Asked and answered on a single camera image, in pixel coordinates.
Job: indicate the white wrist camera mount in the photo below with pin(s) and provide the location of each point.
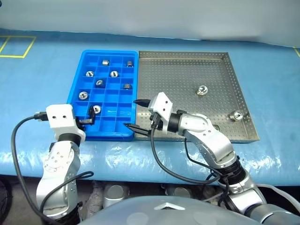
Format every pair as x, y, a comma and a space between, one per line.
161, 105
61, 117

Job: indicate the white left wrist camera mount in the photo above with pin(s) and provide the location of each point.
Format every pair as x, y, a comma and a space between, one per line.
61, 117

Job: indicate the metal roller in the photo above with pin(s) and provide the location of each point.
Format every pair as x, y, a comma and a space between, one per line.
97, 109
236, 115
127, 86
106, 62
202, 90
114, 74
129, 63
83, 95
89, 74
99, 82

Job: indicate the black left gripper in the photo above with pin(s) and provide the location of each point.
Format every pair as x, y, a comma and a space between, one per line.
78, 123

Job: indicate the blue compartment tray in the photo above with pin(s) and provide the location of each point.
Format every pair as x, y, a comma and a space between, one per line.
110, 117

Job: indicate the black rounded object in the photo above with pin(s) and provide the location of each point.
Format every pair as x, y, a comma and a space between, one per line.
2, 194

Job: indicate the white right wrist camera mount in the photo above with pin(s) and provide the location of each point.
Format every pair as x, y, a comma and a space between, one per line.
161, 105

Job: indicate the blue plastic table cover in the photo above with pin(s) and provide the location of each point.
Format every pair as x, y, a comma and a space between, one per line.
42, 84

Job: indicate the silver robot torso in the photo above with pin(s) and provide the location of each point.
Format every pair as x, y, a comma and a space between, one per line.
140, 211

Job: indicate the silver cylinder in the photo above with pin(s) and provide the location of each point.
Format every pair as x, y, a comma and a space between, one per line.
116, 194
181, 192

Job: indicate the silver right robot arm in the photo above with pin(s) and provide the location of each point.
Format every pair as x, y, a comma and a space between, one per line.
211, 138

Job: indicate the perforated steel tray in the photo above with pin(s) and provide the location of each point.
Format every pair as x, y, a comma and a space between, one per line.
178, 77

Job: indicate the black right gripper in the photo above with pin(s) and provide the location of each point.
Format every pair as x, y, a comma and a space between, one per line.
157, 122

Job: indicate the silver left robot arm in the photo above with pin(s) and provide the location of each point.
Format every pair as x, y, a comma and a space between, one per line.
58, 161

